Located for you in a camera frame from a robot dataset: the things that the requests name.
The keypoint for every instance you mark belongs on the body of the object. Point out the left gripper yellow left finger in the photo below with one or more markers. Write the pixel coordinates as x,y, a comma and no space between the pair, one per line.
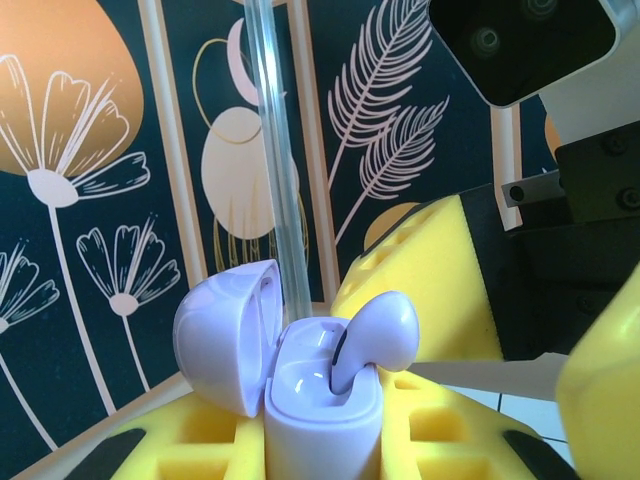
175,445

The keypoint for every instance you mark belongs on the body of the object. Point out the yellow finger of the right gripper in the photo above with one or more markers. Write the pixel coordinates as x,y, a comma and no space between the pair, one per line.
440,270
610,400

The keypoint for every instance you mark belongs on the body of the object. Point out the purple earbud charging case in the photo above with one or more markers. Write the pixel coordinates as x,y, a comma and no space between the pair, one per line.
320,445

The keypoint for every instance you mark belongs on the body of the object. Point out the aluminium corner post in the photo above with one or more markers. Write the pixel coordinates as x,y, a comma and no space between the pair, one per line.
275,150

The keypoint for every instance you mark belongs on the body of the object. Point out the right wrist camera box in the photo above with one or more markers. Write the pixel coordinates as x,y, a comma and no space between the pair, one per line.
520,45

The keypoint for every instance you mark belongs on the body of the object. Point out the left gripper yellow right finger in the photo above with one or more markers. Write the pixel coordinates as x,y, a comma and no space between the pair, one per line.
450,440

